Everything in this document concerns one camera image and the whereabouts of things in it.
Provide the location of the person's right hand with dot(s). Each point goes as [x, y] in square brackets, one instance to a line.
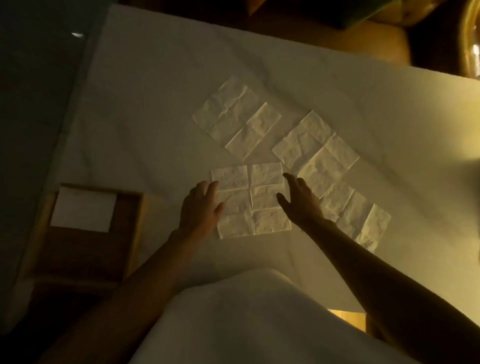
[302, 206]

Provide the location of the person's left hand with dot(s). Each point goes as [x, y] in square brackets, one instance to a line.
[197, 217]

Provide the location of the person's left thumb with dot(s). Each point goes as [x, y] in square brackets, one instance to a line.
[218, 210]

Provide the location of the person's right thumb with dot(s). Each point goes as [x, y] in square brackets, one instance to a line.
[283, 201]

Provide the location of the person's right forearm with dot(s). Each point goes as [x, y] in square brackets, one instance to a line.
[386, 296]

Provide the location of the person's left forearm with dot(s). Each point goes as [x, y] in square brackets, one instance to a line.
[138, 288]

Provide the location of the unfolded white paper napkin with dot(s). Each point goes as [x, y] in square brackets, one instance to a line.
[360, 217]
[258, 202]
[318, 153]
[236, 116]

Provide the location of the person's white garment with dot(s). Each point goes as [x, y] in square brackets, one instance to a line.
[255, 322]

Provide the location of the white tablecloth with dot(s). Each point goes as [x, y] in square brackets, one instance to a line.
[150, 112]

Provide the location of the wooden tray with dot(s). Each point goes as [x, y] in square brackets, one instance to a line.
[93, 251]

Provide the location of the light wooden block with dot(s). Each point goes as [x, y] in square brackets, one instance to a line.
[348, 319]

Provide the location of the folded white napkin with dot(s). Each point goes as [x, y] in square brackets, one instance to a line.
[83, 209]

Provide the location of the yellow cushion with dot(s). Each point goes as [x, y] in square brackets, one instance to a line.
[360, 37]

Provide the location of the glass vessel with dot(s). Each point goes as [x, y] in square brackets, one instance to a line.
[470, 37]

